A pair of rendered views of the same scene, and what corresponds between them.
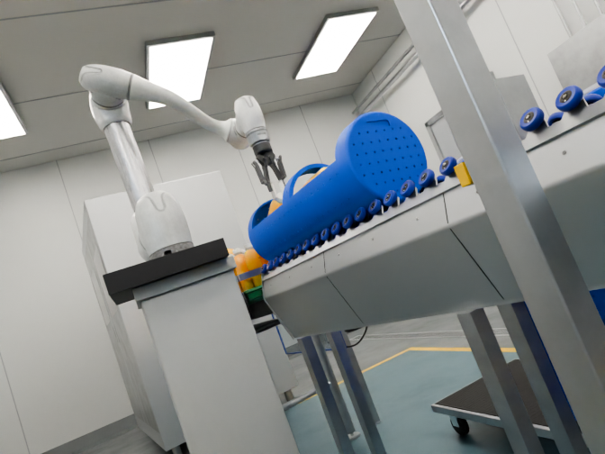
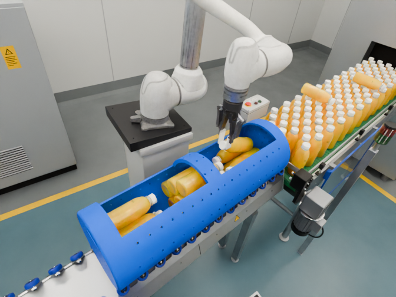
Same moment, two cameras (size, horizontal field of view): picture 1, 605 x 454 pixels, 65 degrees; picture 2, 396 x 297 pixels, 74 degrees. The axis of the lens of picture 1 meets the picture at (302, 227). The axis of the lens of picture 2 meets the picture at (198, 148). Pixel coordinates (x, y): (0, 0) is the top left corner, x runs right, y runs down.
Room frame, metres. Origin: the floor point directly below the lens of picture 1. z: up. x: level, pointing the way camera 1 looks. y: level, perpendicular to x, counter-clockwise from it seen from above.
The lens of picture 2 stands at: (1.52, -0.75, 1.92)
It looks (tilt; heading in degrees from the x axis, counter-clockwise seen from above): 42 degrees down; 74
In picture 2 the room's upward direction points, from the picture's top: 6 degrees clockwise
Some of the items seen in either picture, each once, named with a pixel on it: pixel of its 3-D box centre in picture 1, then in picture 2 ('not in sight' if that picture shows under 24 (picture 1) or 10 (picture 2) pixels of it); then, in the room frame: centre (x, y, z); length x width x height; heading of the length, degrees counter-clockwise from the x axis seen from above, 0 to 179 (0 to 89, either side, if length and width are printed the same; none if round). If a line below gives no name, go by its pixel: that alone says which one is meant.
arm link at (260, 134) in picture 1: (258, 138); (235, 91); (1.86, 0.04, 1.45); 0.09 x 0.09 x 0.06
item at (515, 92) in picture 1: (517, 113); not in sight; (0.98, -0.51, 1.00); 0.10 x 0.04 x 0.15; 119
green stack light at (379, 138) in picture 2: not in sight; (383, 137); (2.66, 0.01, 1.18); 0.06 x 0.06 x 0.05
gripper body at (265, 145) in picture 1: (264, 155); (231, 108); (1.86, 0.04, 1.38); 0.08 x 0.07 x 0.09; 119
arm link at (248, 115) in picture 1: (248, 116); (244, 62); (1.88, 0.04, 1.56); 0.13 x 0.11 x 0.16; 23
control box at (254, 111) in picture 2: not in sight; (251, 109); (2.19, 0.49, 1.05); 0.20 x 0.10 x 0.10; 29
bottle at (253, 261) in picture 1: (255, 266); not in sight; (2.21, 0.27, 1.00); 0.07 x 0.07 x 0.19
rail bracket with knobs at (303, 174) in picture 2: not in sight; (300, 180); (2.28, -0.02, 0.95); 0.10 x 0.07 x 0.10; 119
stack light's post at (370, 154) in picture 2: (338, 326); (329, 211); (2.66, 0.01, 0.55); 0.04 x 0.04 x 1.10; 29
